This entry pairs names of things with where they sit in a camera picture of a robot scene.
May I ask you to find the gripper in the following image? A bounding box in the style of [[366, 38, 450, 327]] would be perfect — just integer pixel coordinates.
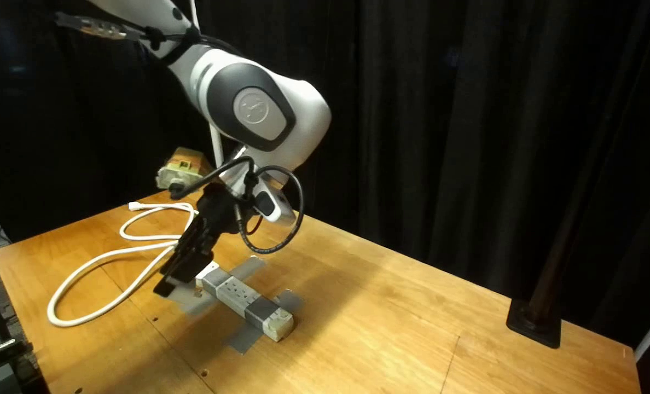
[[153, 182, 245, 298]]

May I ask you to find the white charger head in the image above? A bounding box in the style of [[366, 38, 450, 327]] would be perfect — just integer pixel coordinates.
[[195, 262, 220, 286]]

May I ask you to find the grey white power strip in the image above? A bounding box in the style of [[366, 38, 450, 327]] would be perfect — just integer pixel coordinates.
[[202, 267, 295, 343]]

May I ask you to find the grey tape strip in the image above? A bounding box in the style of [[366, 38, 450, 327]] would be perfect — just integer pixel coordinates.
[[167, 256, 267, 316], [227, 289, 305, 355]]

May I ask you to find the yellow green box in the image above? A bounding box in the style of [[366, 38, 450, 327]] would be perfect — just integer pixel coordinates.
[[156, 147, 212, 190]]

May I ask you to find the black curtain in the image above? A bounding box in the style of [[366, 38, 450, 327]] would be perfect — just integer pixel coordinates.
[[0, 0, 650, 351]]

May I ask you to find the stand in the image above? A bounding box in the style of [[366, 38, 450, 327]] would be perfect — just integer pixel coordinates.
[[507, 181, 583, 349]]

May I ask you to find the white charger cable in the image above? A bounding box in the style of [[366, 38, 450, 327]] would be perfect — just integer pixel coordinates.
[[47, 201, 198, 328]]

